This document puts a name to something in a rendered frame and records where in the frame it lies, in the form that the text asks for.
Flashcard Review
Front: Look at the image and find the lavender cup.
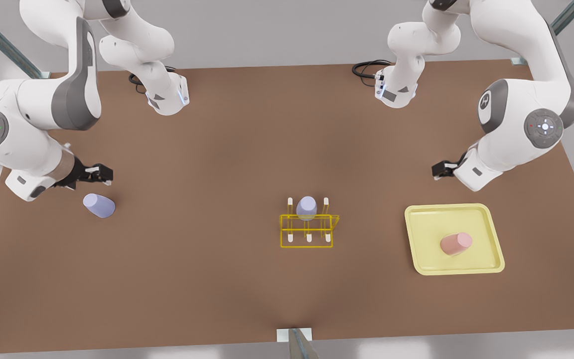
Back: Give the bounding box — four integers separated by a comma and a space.
296, 196, 317, 221
83, 193, 116, 219

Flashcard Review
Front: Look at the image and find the pale yellow tray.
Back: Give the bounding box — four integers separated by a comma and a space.
405, 203, 506, 276

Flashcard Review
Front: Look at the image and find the pink cup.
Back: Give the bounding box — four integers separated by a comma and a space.
440, 232, 473, 257

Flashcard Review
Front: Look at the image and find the black cable loop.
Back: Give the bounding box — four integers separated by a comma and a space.
352, 60, 393, 88
129, 66, 178, 95

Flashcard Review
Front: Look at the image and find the yellow wire cup rack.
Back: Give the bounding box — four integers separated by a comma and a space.
280, 197, 340, 248

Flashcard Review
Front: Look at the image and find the silver frame post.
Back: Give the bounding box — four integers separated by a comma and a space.
0, 4, 51, 80
277, 328, 318, 359
511, 0, 574, 66

